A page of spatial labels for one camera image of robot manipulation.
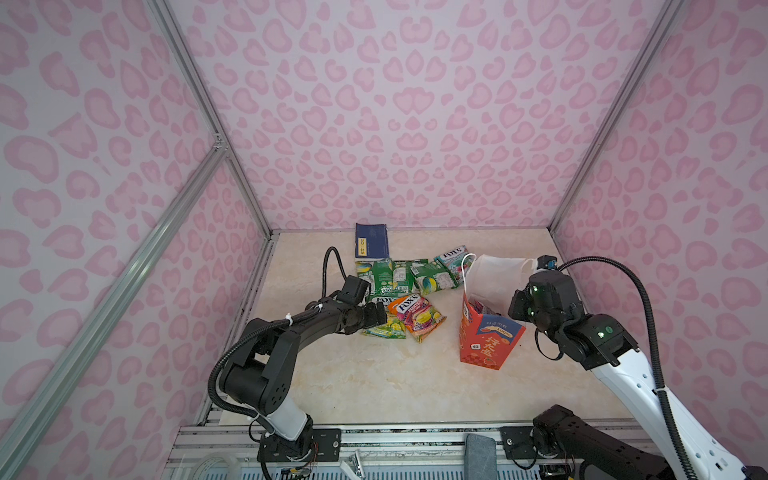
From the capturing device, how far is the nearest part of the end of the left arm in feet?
2.26

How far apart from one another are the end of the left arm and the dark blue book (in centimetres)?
30

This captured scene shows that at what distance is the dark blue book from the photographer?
114 cm
